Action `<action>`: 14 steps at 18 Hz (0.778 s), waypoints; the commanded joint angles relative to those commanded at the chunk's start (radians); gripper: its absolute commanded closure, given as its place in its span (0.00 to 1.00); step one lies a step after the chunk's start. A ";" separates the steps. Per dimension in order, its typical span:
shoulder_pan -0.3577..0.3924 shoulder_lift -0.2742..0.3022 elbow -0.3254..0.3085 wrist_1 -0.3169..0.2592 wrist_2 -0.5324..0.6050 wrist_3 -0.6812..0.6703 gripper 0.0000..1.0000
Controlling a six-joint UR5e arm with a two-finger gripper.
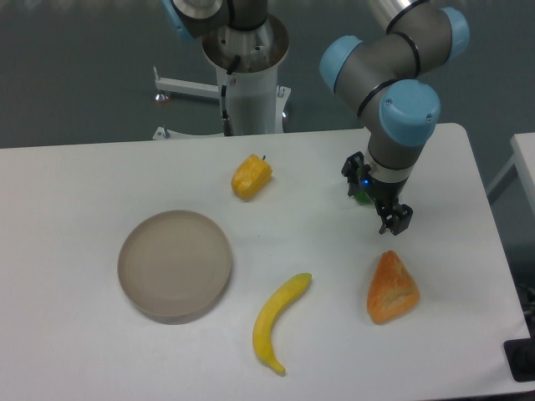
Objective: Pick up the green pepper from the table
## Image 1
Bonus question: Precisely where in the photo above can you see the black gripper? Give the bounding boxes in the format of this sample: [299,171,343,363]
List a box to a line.
[341,151,413,236]

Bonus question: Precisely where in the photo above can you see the green pepper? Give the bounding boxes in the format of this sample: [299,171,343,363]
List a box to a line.
[354,191,373,205]

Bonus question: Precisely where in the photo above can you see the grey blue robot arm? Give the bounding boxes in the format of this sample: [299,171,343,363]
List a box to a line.
[163,1,470,234]

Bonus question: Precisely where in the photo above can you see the yellow pepper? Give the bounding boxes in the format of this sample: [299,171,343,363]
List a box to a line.
[231,154,273,200]

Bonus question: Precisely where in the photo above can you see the orange bread piece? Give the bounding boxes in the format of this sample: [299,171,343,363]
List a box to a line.
[367,251,420,325]

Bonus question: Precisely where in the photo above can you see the white side table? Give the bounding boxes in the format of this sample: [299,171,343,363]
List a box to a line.
[486,132,534,210]

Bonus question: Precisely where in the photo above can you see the yellow banana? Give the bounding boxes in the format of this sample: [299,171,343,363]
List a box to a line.
[252,272,313,376]

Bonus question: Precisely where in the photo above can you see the beige round plate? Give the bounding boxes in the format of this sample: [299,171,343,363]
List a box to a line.
[117,211,233,324]

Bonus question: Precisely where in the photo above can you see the black device at edge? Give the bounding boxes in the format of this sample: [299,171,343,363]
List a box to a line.
[503,338,535,383]

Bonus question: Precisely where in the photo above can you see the black pedestal cable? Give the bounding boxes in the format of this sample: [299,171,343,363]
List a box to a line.
[219,55,241,137]

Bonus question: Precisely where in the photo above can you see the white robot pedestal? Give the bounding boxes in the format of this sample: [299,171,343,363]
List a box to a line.
[154,14,291,136]

